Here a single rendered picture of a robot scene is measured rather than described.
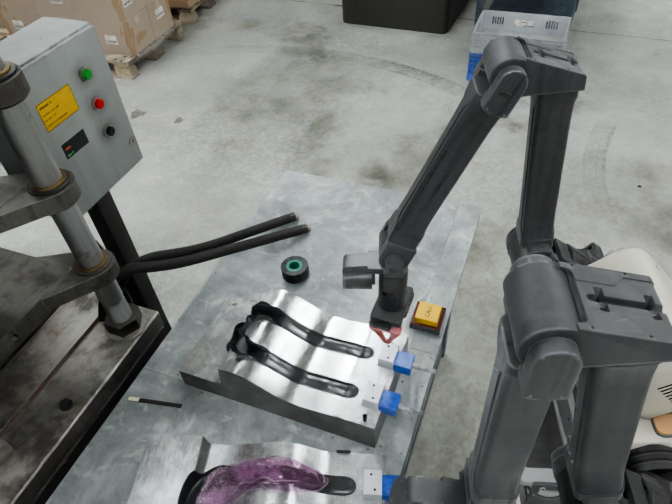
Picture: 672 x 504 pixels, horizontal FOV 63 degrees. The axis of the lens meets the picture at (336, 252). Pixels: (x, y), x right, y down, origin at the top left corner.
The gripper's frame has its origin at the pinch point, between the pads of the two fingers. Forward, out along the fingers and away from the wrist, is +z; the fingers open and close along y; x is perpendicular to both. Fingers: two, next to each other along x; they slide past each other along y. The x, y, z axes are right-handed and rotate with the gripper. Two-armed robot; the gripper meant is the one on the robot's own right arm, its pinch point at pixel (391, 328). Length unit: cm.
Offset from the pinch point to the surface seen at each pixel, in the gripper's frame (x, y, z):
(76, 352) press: -82, 18, 24
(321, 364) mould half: -14.9, 6.0, 12.9
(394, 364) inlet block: 1.6, 1.9, 10.6
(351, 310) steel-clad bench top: -16.2, -17.6, 21.2
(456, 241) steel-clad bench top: 5, -53, 21
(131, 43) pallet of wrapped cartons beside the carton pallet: -279, -250, 80
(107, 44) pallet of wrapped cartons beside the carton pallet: -300, -248, 82
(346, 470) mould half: -1.2, 26.6, 15.6
